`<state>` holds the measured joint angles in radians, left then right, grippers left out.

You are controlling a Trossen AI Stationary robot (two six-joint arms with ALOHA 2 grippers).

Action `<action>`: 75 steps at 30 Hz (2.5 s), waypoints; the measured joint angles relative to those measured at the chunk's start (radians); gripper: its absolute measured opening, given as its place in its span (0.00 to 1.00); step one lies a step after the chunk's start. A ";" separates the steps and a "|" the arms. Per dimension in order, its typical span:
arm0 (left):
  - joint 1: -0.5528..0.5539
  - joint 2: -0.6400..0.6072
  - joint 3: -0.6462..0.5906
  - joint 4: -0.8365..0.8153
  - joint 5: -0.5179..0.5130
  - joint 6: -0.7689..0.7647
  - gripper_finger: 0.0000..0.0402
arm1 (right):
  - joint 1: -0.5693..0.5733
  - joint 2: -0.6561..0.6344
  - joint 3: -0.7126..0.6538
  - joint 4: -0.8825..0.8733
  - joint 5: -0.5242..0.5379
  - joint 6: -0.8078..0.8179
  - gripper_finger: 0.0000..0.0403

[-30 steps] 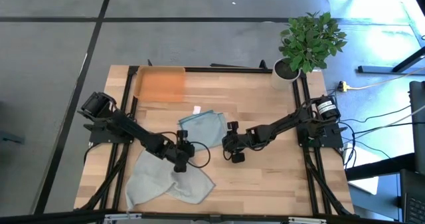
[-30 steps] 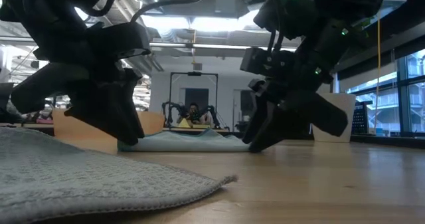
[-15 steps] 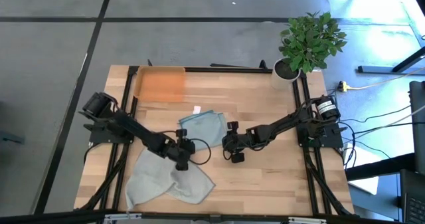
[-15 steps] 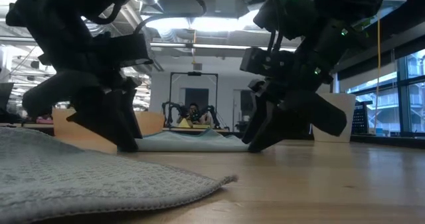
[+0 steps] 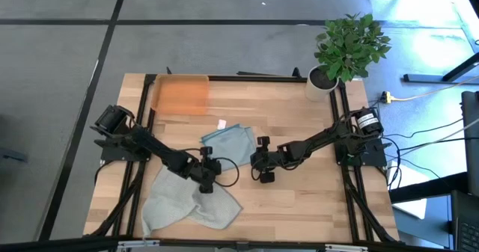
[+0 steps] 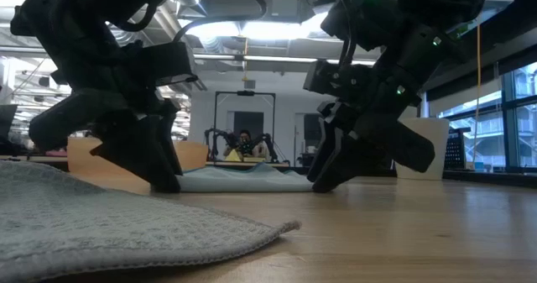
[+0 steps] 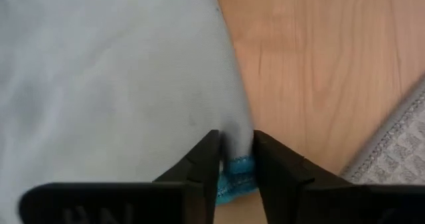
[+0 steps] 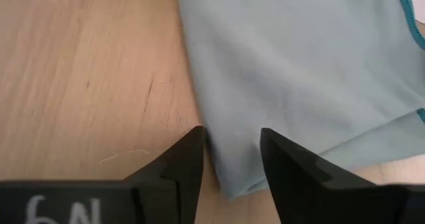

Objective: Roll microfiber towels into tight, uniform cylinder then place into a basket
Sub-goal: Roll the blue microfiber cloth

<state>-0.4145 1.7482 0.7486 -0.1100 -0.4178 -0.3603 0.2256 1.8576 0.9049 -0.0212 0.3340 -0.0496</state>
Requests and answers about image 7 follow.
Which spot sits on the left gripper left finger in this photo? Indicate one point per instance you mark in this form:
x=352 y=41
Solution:
x=133 y=204

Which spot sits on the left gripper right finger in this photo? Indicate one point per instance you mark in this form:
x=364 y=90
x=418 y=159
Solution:
x=332 y=204

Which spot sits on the grey waffle microfiber towel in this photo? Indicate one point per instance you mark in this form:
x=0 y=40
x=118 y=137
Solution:
x=405 y=151

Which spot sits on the light blue microfiber towel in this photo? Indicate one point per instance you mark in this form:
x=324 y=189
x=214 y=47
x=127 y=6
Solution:
x=99 y=84

